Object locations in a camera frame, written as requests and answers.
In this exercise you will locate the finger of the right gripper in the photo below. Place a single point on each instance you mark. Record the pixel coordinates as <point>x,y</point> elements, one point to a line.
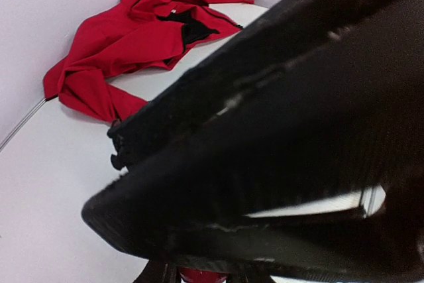
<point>286,31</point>
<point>314,170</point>

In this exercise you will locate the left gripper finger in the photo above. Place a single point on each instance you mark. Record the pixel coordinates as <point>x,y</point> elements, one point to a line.
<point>158,272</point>

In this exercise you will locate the red nail polish bottle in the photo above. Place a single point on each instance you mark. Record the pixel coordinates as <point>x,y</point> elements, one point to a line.
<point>190,275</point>

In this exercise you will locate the red jacket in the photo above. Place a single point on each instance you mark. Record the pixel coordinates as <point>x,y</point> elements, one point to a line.
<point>131,36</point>

